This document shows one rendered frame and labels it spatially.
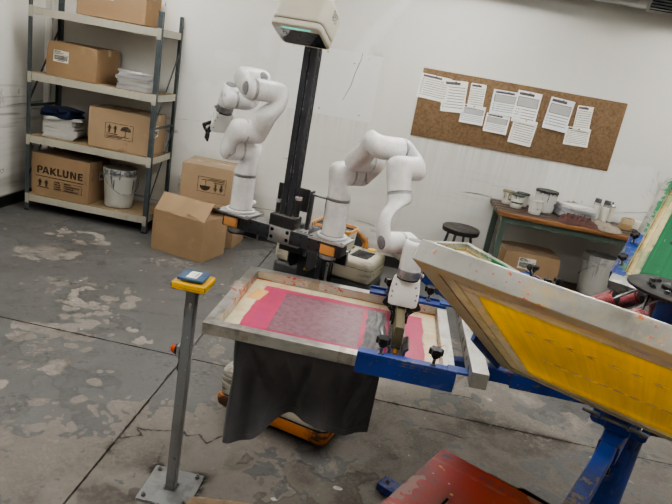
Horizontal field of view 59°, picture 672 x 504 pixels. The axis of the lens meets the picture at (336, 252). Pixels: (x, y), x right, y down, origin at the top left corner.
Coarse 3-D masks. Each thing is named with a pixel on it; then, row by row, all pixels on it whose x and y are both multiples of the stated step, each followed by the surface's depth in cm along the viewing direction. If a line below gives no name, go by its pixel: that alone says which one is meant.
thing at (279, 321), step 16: (256, 320) 199; (272, 320) 201; (288, 320) 203; (304, 320) 206; (320, 320) 208; (304, 336) 194; (320, 336) 196; (336, 336) 198; (352, 336) 200; (416, 352) 197
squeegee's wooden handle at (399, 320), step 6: (396, 306) 207; (396, 312) 200; (402, 312) 200; (396, 318) 195; (402, 318) 195; (396, 324) 190; (402, 324) 190; (396, 330) 188; (402, 330) 188; (396, 336) 189; (402, 336) 188; (396, 342) 189; (396, 348) 190
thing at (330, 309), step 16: (272, 288) 229; (256, 304) 212; (272, 304) 214; (288, 304) 217; (304, 304) 219; (320, 304) 222; (336, 304) 225; (352, 304) 228; (336, 320) 211; (352, 320) 213; (416, 320) 223; (416, 336) 209
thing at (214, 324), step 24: (240, 288) 214; (312, 288) 234; (336, 288) 233; (360, 288) 236; (216, 312) 191; (432, 312) 231; (240, 336) 183; (264, 336) 182; (288, 336) 184; (336, 360) 181
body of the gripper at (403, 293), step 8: (392, 280) 203; (400, 280) 200; (392, 288) 201; (400, 288) 200; (408, 288) 200; (416, 288) 200; (392, 296) 202; (400, 296) 201; (408, 296) 201; (416, 296) 201; (392, 304) 203; (400, 304) 202; (408, 304) 202; (416, 304) 202
